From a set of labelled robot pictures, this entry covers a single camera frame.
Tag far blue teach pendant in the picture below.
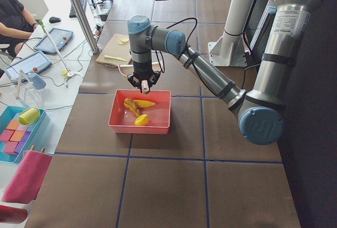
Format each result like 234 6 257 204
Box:
33 27 74 55

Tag aluminium frame post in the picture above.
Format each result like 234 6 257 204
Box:
70 0 99 54

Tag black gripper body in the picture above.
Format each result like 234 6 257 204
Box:
127 71 161 88

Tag pink cloth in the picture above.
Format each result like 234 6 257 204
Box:
2 151 53 204

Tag yellow cup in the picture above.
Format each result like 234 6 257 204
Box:
18 107 40 125

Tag near blue teach pendant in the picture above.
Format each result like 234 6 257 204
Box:
4 51 52 82

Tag yellow toy corn cob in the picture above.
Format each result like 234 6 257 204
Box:
133 100 156 108

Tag blue paper cup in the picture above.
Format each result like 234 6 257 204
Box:
27 72 46 90

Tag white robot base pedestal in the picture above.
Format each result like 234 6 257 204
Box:
208 0 254 67

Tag black keyboard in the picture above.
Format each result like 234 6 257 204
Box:
68 0 87 18

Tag blue teach pendant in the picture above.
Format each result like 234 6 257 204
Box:
33 27 74 55
4 51 52 82

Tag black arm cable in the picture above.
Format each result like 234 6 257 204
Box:
146 17 253 100

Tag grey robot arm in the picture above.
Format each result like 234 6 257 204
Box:
127 0 323 145

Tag light green plastic knife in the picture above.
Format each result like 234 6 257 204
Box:
104 55 127 62

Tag colourful toy blocks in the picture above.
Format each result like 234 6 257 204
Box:
1 118 31 156

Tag yellow toy pepper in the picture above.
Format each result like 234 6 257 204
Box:
134 114 150 126

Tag front toy lemon slice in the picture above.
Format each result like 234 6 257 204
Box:
118 37 129 45

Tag light blue tray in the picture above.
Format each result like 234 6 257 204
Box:
1 106 48 163

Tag seated person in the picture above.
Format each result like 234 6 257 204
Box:
1 0 38 57

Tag tan toy ginger root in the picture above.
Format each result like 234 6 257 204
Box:
124 98 140 117

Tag bamboo cutting board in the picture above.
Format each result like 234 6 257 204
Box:
96 34 132 66

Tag pink plastic bin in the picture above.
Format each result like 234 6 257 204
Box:
108 90 171 134

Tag black computer mouse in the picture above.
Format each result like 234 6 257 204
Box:
48 16 61 24

